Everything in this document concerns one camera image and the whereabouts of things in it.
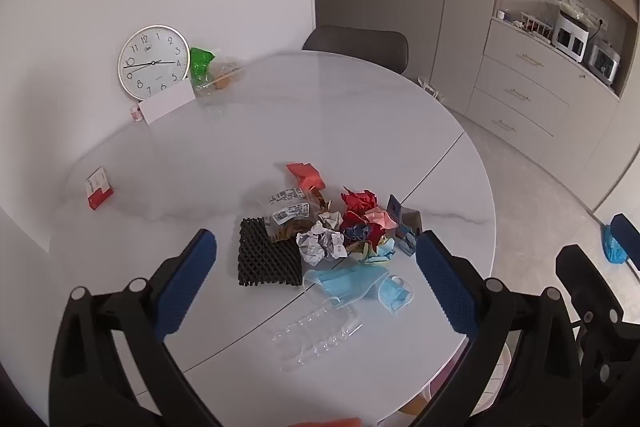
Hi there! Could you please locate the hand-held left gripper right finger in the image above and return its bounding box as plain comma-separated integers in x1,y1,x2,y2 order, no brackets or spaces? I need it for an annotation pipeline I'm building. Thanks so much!
415,229,583,427

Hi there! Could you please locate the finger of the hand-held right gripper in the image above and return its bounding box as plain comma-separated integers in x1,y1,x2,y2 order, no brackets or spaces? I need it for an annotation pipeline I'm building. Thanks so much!
556,244,626,333
610,213,640,283

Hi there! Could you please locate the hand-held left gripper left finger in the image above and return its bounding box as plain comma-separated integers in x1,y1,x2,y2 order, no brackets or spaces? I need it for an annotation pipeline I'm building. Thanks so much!
48,228,221,427

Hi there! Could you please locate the blue face mask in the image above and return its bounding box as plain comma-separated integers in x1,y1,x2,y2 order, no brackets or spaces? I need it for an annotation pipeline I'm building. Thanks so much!
377,274,417,315
302,264,391,310

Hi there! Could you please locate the blue carton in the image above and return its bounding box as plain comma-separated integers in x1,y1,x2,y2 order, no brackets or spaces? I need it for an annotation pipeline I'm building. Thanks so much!
386,194,422,256

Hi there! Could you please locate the pale yellow paper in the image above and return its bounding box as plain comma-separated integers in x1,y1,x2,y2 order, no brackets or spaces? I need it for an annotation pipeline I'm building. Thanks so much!
350,241,397,266

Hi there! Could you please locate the black foam mesh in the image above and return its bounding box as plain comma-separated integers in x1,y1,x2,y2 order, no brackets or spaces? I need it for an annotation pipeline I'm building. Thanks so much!
237,217,305,289

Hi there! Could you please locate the pink paper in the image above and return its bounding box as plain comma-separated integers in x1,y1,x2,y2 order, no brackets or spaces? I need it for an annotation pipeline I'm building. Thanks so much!
362,208,399,234

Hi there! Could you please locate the red paper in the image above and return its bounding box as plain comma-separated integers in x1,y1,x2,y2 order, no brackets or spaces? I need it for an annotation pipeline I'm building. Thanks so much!
340,189,380,228

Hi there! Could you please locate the clear brown snack wrapper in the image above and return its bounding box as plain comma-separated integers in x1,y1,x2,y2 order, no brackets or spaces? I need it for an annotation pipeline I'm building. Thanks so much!
265,187,331,243

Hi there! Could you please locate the white paper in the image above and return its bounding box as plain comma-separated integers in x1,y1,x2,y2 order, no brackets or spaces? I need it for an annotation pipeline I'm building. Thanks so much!
296,227,348,267

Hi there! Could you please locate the clear plastic tray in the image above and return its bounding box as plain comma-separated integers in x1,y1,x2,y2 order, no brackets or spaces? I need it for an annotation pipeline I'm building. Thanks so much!
270,302,363,373

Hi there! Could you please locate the red blue crumpled wrapper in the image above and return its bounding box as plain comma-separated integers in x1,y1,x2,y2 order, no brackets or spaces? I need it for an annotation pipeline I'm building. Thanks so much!
341,222,386,253

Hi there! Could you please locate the small red box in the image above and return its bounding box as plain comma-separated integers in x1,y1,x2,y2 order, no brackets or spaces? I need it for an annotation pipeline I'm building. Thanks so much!
85,167,115,211

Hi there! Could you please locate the orange-red crushed carton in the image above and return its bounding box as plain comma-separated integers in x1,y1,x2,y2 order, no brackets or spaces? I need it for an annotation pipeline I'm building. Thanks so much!
285,162,327,192

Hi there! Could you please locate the beige drawer cabinet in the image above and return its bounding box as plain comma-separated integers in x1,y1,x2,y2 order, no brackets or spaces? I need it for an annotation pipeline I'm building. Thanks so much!
465,18,622,210

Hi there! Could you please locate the silver kitchen appliance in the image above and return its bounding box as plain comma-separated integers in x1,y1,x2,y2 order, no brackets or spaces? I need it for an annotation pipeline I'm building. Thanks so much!
582,39,622,86

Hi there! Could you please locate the white card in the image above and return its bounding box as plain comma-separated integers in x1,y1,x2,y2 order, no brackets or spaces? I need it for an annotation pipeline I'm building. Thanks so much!
138,79,197,126

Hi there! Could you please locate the white item on floor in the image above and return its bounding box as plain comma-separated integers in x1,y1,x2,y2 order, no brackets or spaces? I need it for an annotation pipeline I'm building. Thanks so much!
417,77,444,100

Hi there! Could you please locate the white kitchen appliance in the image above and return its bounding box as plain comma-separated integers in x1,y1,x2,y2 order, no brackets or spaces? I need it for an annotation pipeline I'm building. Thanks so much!
552,9,592,62

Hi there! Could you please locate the clear plastic snack bag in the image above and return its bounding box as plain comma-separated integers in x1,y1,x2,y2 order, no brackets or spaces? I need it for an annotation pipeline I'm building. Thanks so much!
192,56,247,100

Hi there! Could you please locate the green plastic bag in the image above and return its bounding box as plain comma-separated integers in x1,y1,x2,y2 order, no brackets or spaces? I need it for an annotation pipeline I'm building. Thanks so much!
189,47,217,90

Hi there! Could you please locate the white dish rack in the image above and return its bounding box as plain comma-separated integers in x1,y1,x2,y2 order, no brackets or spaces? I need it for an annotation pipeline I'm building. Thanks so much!
517,12,554,39

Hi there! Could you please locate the dark grey chair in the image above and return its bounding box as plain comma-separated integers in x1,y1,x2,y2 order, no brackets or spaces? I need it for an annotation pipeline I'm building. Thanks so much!
301,25,410,75

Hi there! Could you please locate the beige tall cabinet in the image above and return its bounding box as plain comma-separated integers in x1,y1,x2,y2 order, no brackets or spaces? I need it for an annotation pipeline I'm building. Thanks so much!
401,0,506,118

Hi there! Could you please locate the round white wall clock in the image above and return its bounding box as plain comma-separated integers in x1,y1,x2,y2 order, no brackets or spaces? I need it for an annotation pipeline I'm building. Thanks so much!
118,25,192,100

